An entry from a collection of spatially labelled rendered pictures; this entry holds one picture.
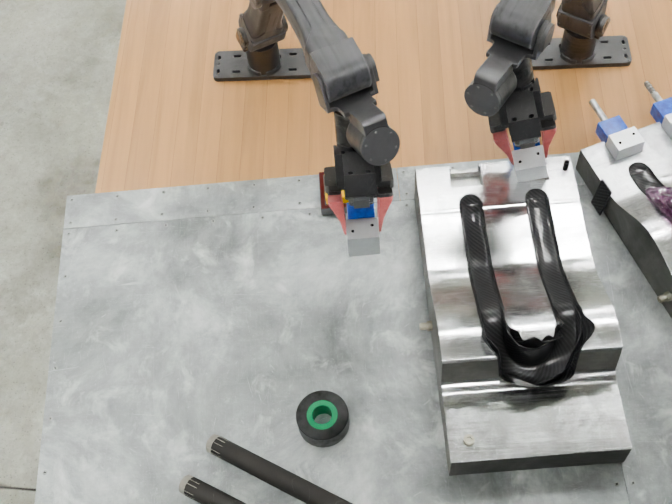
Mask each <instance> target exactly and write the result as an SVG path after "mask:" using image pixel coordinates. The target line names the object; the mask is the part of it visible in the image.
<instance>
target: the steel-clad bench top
mask: <svg viewBox="0 0 672 504"><path fill-rule="evenodd" d="M579 154H580V152H576V153H564V154H552V155H548V157H559V156H570V159H571V163H572V167H573V171H574V176H575V180H576V184H577V189H578V193H579V197H580V204H581V208H582V213H583V217H584V222H585V226H586V231H587V236H588V241H589V245H590V250H591V254H592V258H593V262H594V265H595V268H596V270H597V273H598V275H599V278H600V280H601V282H602V284H603V286H604V288H605V290H606V292H607V294H608V296H609V298H610V301H611V303H612V305H613V308H614V311H615V314H616V317H617V321H618V325H619V330H620V335H621V340H622V344H623V348H622V352H621V355H620V358H619V361H618V364H617V367H616V379H617V385H618V389H619V394H620V398H621V402H622V407H623V411H624V415H625V420H626V424H627V428H628V433H629V437H630V441H631V446H632V450H631V452H630V453H629V455H628V456H627V458H626V459H625V461H624V462H619V463H606V464H593V465H581V466H568V467H555V468H542V469H529V470H516V471H504V472H491V473H478V474H465V475H452V476H449V472H448V464H447V456H446V448H445V440H444V432H443V424H442V416H441V408H440V400H439V392H438V384H437V376H436V368H435V360H434V352H433V344H432V336H431V331H427V330H420V328H419V324H420V323H426V322H427V321H430V320H429V312H428V304H427V296H426V288H425V280H424V272H423V263H422V255H421V247H420V239H419V231H418V223H417V215H416V207H415V199H414V194H415V169H417V168H429V167H441V166H450V167H451V171H452V170H463V169H475V168H478V163H488V162H500V161H510V160H509V158H505V159H494V160H482V161H470V162H458V163H446V164H435V165H423V166H411V167H399V168H397V170H396V168H392V172H393V177H394V187H393V188H392V190H393V201H392V203H391V205H390V207H389V209H388V211H387V213H386V215H385V217H384V221H383V225H382V230H381V232H379V234H380V254H375V255H363V256H352V257H349V254H348V245H347V235H345V234H344V232H343V229H342V226H341V224H340V221H339V220H338V218H337V217H336V215H335V214H331V215H322V214H321V204H320V188H319V174H317V175H305V176H293V177H282V178H270V179H258V180H246V181H234V182H223V183H211V184H199V185H187V186H176V187H164V188H152V189H140V190H128V191H117V192H105V193H93V194H81V195H70V196H67V199H66V209H65V218H64V228H63V237H62V247H61V256H60V266H59V275H58V285H57V294H56V304H55V313H54V323H53V333H52V342H51V352H50V361H49V371H48V380H47V390H46V399H45V409H44V418H43V428H42V437H41V447H40V456H39V466H38V475H37V485H36V494H35V504H200V503H199V502H197V501H195V500H193V499H191V498H189V497H187V496H185V495H184V494H182V493H180V492H179V484H180V482H181V480H182V479H183V477H185V476H186V475H191V476H193V477H195V478H197V479H199V480H201V481H203V482H205V483H207V484H209V485H211V486H213V487H215V488H217V489H219V490H221V491H223V492H225V493H227V494H229V495H231V496H233V497H235V498H236V499H238V500H240V501H242V502H244V503H246V504H306V503H304V502H302V501H300V500H298V499H296V498H295V497H293V496H291V495H289V494H287V493H285V492H283V491H281V490H279V489H277V488H276V487H274V486H272V485H270V484H268V483H266V482H264V481H262V480H260V479H258V478H257V477H255V476H253V475H251V474H249V473H247V472H245V471H243V470H241V469H239V468H237V467H236V466H234V465H232V464H230V463H228V462H226V461H224V460H222V459H220V458H218V457H217V456H215V455H213V454H211V453H209V452H207V451H206V443H207V441H208V439H209V438H210V437H211V436H212V435H214V434H217V435H219V436H221V437H223V438H225V439H227V440H229V441H231V442H233V443H235V444H237V445H239V446H241V447H243V448H245V449H247V450H249V451H251V452H252V453H254V454H256V455H258V456H260V457H262V458H264V459H266V460H268V461H270V462H272V463H274V464H276V465H278V466H280V467H282V468H284V469H286V470H288V471H290V472H292V473H294V474H296V475H298V476H300V477H302V478H303V479H305V480H307V481H309V482H311V483H313V484H315V485H317V486H319V487H321V488H323V489H325V490H327V491H329V492H331V493H333V494H335V495H337V496H339V497H341V498H343V499H345V500H347V501H349V502H351V503H353V504H670V502H671V500H672V318H671V317H670V315H669V314H668V312H667V310H666V309H665V307H664V306H663V304H662V303H659V302H658V300H657V297H658V296H657V295H656V293H655V292H654V290H653V288H652V287H651V285H650V284H649V282H648V281H647V279H646V278H645V276H644V274H643V273H642V271H641V270H640V268H639V267H638V265H637V263H636V262H635V260H634V259H633V257H632V256H631V254H630V252H629V251H628V249H627V248H626V246H625V245H624V243H623V242H622V240H621V238H620V237H619V235H618V234H617V232H616V231H615V229H614V227H613V226H612V224H611V223H610V221H609V220H608V218H607V216H606V215H605V213H604V212H602V214H601V215H599V214H598V212H597V211H596V209H595V208H594V206H593V204H592V203H591V201H592V199H593V197H594V196H593V195H592V193H591V191H590V190H589V188H588V187H587V185H586V184H585V182H584V180H583V179H582V177H581V176H580V174H579V173H578V171H577V170H576V165H577V161H578V157H579ZM397 175H398V179H397ZM398 184H399V187H398ZM399 192H400V196H399ZM319 390H327V391H331V392H334V393H336V394H338V395H339V396H340V397H341V398H342V399H343V400H344V401H345V403H346V405H347V408H348V413H349V421H350V423H349V429H348V432H347V434H346V435H345V437H344V438H343V439H342V440H341V441H340V442H339V443H337V444H335V445H333V446H330V447H324V448H322V447H316V446H313V445H311V444H309V443H308V442H306V441H305V440H304V439H303V437H302V436H301V434H300V432H299V429H298V425H297V421H296V411H297V407H298V405H299V403H300V402H301V400H302V399H303V398H304V397H305V396H307V395H308V394H310V393H312V392H315V391H319ZM620 463H621V464H620ZM622 472H623V473H622ZM624 481H625V482H624ZM626 490H627V491H626ZM628 499H629V500H628Z"/></svg>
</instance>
